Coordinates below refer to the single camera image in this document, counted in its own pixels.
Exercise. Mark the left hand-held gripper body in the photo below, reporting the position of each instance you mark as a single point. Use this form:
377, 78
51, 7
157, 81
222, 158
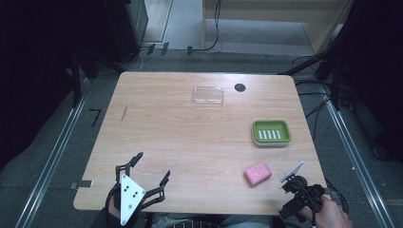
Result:
130, 196

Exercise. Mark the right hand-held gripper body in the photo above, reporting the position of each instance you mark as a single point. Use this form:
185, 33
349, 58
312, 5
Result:
302, 191

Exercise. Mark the pink soap bar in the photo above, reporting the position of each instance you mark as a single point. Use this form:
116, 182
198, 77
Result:
257, 173

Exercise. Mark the green soap dish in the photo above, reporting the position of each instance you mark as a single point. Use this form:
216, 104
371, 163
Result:
271, 132

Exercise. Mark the person's left hand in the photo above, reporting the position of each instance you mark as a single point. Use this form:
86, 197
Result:
114, 211

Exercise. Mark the person's right hand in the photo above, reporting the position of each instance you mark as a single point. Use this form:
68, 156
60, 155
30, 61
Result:
331, 215

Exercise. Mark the clear plastic lid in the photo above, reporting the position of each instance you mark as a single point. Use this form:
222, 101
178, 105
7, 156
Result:
208, 95

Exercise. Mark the black round table grommet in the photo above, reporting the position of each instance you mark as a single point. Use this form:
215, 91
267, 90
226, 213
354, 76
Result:
239, 87

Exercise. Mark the black metal stand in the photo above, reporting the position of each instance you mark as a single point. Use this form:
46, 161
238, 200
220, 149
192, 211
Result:
320, 61

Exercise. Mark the black cabinet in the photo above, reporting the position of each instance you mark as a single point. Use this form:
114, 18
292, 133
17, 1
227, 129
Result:
123, 28

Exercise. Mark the light wooden shelf unit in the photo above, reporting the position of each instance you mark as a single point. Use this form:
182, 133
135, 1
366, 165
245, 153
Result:
272, 19

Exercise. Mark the grey table edge bracket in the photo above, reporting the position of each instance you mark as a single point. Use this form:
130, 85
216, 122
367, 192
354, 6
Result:
81, 184

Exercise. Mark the metal floor rail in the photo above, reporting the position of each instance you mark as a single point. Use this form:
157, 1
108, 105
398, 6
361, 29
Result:
358, 164
53, 155

